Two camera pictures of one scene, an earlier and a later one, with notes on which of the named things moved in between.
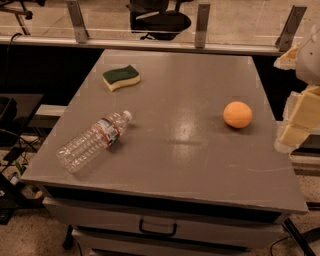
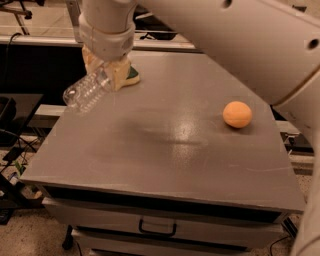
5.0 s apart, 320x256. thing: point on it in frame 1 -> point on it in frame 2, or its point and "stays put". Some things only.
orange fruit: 237,114 stays put
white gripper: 308,63 -> 107,46
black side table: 16,110 stays put
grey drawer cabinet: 169,153 stays put
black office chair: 153,18 stays put
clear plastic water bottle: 91,142 -> 87,91
